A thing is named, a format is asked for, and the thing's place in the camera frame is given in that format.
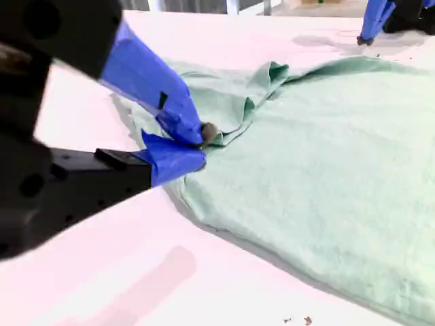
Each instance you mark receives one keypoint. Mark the white furniture leg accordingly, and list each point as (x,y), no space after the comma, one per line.
(233,6)

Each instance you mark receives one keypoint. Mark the pale green T-shirt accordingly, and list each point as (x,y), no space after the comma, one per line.
(306,169)

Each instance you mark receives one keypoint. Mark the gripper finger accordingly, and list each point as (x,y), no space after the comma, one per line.
(387,13)
(370,20)
(142,74)
(136,169)

